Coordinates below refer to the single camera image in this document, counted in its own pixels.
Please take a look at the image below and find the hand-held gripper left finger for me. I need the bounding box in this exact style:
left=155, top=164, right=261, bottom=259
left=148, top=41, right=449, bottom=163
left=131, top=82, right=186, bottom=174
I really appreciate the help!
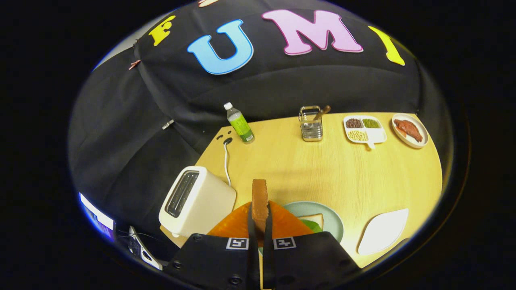
left=163, top=201, right=260, bottom=290

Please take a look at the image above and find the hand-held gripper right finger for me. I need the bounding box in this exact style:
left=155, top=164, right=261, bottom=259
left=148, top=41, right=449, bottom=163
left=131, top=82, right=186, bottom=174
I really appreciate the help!
left=263, top=201, right=361, bottom=290

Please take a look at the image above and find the green lettuce leaf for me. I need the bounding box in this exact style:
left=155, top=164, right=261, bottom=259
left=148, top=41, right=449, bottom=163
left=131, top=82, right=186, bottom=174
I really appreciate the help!
left=300, top=219, right=323, bottom=233

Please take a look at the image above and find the toasted bread slice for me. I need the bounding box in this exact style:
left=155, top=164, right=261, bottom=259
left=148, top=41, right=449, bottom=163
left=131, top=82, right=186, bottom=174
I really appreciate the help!
left=252, top=179, right=270, bottom=238

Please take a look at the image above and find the pale green round plate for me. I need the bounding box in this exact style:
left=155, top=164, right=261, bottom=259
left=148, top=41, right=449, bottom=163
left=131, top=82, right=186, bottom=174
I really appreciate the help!
left=282, top=201, right=344, bottom=243

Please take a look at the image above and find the white toaster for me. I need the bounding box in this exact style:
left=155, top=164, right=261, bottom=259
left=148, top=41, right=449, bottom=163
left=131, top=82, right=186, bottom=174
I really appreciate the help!
left=158, top=166, right=237, bottom=238

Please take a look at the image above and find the white device stand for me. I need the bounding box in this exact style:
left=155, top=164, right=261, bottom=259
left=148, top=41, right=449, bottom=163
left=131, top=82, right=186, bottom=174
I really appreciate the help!
left=128, top=226, right=164, bottom=270

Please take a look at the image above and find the white leaf-shaped plate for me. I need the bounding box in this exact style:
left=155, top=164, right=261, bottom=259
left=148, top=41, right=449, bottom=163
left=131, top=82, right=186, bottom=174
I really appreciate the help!
left=357, top=208, right=409, bottom=256

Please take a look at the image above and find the lit screen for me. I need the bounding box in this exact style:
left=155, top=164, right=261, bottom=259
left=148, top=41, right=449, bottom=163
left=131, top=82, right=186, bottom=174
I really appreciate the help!
left=79, top=193, right=117, bottom=241

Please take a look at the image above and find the metal utensil holder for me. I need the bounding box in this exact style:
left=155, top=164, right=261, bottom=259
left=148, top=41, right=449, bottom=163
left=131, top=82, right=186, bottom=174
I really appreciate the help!
left=298, top=106, right=324, bottom=142

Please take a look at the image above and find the green label plastic bottle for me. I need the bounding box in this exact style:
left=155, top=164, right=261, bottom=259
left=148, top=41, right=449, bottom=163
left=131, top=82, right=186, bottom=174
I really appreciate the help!
left=224, top=102, right=255, bottom=144

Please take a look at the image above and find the white divided dish of beans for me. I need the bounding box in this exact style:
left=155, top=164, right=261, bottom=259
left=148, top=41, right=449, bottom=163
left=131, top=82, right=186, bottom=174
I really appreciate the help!
left=343, top=115, right=387, bottom=149

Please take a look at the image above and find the red meat slice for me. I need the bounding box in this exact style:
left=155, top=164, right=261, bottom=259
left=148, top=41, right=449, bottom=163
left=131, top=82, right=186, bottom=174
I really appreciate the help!
left=394, top=119, right=423, bottom=143

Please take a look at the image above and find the white oval plate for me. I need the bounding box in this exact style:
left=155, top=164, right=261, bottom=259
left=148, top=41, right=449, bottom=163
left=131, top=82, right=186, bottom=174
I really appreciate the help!
left=391, top=113, right=429, bottom=149

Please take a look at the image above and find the black backdrop cloth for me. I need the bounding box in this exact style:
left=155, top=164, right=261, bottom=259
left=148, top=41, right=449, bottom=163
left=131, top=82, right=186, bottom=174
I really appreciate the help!
left=68, top=0, right=452, bottom=258

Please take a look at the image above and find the white toaster cable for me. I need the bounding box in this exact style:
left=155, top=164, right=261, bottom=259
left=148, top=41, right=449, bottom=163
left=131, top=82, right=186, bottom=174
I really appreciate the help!
left=223, top=138, right=233, bottom=187

